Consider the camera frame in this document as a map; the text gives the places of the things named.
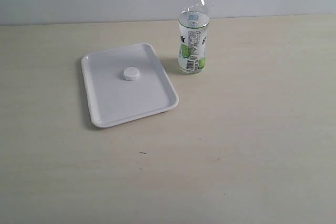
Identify white bottle cap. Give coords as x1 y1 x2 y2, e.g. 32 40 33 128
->
123 67 140 81

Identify clear plastic drink bottle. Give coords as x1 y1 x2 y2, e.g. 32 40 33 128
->
178 0 210 74

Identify white plastic tray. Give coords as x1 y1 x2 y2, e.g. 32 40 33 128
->
81 43 179 128

